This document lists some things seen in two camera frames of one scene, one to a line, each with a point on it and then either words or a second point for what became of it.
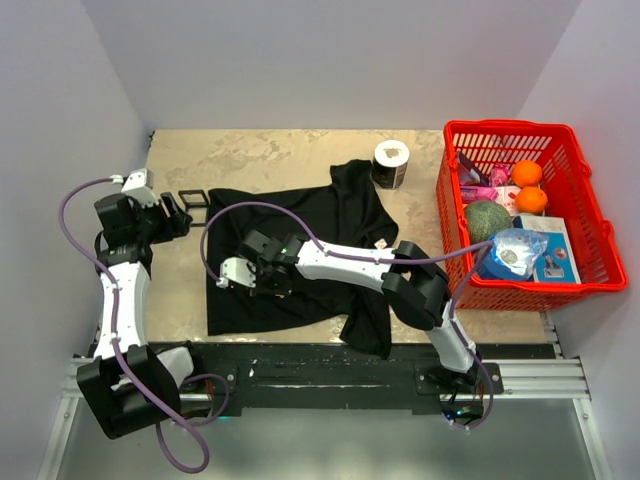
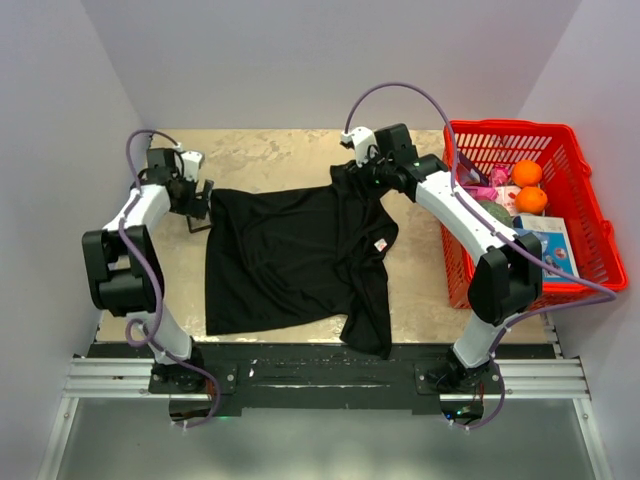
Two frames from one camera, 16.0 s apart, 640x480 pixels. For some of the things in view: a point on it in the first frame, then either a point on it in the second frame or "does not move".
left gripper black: (175, 225) -> (194, 206)
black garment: (350, 210) does not move
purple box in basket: (468, 174) does not move
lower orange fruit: (531, 200) does not move
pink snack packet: (498, 190) does not move
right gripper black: (284, 289) -> (358, 177)
